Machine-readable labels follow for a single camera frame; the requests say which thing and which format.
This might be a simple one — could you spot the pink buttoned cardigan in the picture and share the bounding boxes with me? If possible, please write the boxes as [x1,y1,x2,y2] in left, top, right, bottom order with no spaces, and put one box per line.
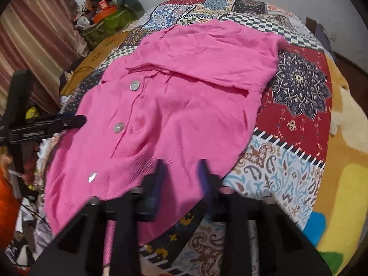
[44,19,289,246]

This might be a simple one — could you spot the brown striped curtain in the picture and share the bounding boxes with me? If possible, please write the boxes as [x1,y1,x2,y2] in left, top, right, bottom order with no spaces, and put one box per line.
[0,0,89,112]

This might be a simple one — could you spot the yellow cartoon fleece blanket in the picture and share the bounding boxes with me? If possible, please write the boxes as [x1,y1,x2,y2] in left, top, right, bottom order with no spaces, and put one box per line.
[302,55,368,276]

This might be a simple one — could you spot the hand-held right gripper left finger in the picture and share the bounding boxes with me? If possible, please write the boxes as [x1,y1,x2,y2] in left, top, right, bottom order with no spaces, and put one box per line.
[29,159,167,276]

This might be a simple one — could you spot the black cable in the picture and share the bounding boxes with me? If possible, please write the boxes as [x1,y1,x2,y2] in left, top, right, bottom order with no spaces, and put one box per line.
[69,65,98,74]

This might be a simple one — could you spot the patchwork printed blanket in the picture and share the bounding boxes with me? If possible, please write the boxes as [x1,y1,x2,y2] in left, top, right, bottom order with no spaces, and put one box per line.
[6,0,334,276]

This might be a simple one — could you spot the papers on floor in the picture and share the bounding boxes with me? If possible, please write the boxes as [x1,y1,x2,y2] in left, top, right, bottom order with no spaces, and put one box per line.
[11,201,55,265]

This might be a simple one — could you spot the small yellow toy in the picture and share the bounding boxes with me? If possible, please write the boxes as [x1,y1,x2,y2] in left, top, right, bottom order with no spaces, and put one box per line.
[24,106,41,120]

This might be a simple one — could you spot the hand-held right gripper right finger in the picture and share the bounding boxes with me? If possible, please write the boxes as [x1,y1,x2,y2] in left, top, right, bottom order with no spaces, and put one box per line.
[197,159,334,276]

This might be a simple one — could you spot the orange box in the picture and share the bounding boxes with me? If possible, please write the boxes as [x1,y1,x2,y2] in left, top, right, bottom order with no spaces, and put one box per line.
[92,6,118,23]

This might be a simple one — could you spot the green patterned bag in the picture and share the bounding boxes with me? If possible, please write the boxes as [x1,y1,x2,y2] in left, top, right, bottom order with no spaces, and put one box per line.
[82,6,138,51]

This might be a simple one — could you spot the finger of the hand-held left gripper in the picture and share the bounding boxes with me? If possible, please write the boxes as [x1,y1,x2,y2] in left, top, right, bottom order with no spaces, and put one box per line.
[43,114,87,134]

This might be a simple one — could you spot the wooden lap desk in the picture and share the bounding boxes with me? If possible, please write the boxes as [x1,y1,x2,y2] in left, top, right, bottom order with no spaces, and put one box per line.
[60,30,130,98]

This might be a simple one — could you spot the person's left hand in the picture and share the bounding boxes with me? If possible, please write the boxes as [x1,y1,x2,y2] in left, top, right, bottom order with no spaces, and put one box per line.
[21,147,40,185]

